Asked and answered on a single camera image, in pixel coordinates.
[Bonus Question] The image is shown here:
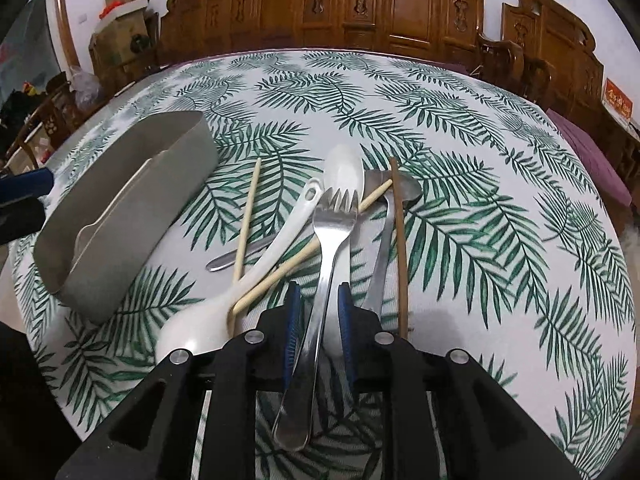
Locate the long carved wooden sofa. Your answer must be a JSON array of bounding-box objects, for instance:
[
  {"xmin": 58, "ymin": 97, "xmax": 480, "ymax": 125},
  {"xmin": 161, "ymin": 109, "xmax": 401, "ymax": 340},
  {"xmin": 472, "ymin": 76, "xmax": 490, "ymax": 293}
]
[{"xmin": 159, "ymin": 0, "xmax": 487, "ymax": 61}]

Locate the light bamboo chopstick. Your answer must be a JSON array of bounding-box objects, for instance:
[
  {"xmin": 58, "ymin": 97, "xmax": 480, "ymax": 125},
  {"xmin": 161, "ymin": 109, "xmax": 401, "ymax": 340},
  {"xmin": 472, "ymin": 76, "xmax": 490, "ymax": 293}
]
[
  {"xmin": 233, "ymin": 157, "xmax": 262, "ymax": 283},
  {"xmin": 227, "ymin": 180, "xmax": 393, "ymax": 336}
]

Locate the wooden side table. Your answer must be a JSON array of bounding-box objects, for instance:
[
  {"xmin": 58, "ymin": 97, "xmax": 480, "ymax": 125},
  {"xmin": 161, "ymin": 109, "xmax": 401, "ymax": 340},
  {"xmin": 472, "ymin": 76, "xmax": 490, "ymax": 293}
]
[{"xmin": 595, "ymin": 100, "xmax": 640, "ymax": 196}]

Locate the metal fork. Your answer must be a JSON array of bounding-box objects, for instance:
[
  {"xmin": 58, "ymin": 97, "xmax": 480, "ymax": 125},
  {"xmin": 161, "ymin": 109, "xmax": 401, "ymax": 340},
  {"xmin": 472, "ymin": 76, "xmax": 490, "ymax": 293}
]
[{"xmin": 272, "ymin": 187, "xmax": 360, "ymax": 452}]

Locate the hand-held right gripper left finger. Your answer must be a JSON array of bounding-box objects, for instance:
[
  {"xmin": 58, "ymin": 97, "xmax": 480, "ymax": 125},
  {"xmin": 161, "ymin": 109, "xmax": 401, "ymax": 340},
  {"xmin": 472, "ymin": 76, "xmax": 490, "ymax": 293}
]
[{"xmin": 55, "ymin": 282, "xmax": 304, "ymax": 480}]

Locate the grey utensil tray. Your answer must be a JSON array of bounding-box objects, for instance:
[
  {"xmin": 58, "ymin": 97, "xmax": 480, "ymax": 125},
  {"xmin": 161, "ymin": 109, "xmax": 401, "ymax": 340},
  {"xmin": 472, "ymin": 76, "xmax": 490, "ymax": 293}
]
[{"xmin": 32, "ymin": 110, "xmax": 219, "ymax": 323}]

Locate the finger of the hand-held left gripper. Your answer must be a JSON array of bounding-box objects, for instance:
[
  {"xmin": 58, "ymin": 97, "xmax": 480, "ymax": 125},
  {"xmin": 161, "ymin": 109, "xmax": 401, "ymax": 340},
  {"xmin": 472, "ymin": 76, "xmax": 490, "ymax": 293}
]
[
  {"xmin": 0, "ymin": 167, "xmax": 55, "ymax": 206},
  {"xmin": 0, "ymin": 197, "xmax": 47, "ymax": 247}
]

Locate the dark wooden chair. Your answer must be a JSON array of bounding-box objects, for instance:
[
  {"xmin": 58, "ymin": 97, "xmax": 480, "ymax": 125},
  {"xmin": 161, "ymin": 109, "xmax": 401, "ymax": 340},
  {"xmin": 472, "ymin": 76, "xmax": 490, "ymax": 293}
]
[{"xmin": 522, "ymin": 55, "xmax": 553, "ymax": 106}]

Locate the green leaf print tablecloth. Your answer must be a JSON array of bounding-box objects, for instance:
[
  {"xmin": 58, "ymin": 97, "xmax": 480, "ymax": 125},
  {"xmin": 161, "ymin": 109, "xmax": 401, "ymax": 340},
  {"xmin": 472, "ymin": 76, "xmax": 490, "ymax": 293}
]
[{"xmin": 10, "ymin": 50, "xmax": 633, "ymax": 480}]

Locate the purple bench cushion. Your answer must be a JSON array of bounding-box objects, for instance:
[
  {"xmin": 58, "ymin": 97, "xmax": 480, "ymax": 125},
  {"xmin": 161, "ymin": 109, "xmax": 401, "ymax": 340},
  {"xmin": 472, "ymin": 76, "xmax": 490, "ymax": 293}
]
[{"xmin": 547, "ymin": 109, "xmax": 632, "ymax": 207}]

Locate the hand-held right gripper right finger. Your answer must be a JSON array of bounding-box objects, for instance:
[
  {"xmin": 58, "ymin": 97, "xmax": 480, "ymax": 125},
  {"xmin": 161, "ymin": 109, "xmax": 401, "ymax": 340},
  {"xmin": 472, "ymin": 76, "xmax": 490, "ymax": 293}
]
[{"xmin": 338, "ymin": 282, "xmax": 582, "ymax": 480}]

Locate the large cardboard box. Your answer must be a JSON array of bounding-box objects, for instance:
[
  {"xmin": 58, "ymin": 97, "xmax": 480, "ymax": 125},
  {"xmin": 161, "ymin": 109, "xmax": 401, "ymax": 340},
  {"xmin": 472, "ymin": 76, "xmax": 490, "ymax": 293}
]
[{"xmin": 89, "ymin": 9, "xmax": 162, "ymax": 92}]

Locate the clear plastic bag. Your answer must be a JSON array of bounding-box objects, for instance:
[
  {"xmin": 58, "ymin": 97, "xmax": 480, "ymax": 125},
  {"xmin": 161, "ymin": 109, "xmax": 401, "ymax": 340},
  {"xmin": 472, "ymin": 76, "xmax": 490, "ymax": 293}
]
[{"xmin": 69, "ymin": 66, "xmax": 105, "ymax": 107}]

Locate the short carved wooden bench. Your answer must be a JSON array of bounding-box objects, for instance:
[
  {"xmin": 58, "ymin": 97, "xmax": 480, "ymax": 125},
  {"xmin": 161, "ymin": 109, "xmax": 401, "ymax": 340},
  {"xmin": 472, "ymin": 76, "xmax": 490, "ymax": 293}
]
[{"xmin": 500, "ymin": 0, "xmax": 607, "ymax": 111}]

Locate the small white plastic spoon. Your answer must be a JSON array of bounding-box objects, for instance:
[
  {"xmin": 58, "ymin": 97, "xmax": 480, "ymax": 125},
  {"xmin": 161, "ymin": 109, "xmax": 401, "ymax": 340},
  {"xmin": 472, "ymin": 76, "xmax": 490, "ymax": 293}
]
[{"xmin": 322, "ymin": 144, "xmax": 365, "ymax": 358}]

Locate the dark brown chopstick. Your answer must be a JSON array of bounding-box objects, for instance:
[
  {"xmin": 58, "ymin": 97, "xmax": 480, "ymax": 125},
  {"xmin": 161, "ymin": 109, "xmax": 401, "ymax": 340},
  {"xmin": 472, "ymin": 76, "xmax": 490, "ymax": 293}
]
[{"xmin": 389, "ymin": 156, "xmax": 412, "ymax": 338}]

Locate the large white plastic spoon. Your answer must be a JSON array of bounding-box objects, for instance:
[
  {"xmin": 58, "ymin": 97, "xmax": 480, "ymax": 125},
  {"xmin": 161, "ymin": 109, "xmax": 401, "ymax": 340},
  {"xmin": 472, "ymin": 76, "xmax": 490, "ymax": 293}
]
[{"xmin": 155, "ymin": 177, "xmax": 325, "ymax": 366}]

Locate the red box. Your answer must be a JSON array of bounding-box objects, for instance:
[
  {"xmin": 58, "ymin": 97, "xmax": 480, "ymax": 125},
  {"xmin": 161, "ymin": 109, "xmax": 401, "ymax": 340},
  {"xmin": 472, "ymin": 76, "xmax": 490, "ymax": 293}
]
[{"xmin": 602, "ymin": 79, "xmax": 637, "ymax": 117}]

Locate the wooden door frame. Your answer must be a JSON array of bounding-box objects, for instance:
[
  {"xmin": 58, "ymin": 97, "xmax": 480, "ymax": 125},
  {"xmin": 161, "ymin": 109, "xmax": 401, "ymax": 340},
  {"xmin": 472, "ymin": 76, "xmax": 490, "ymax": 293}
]
[{"xmin": 52, "ymin": 0, "xmax": 80, "ymax": 68}]

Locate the metal spoon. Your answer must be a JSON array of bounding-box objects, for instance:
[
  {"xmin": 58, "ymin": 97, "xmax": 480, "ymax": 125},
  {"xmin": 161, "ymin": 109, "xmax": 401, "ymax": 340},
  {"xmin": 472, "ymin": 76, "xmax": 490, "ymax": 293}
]
[{"xmin": 361, "ymin": 169, "xmax": 424, "ymax": 312}]

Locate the purple sofa cushion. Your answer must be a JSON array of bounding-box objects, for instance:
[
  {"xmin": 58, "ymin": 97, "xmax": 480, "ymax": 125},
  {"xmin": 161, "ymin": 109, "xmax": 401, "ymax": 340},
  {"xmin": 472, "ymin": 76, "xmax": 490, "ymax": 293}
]
[{"xmin": 165, "ymin": 50, "xmax": 482, "ymax": 79}]

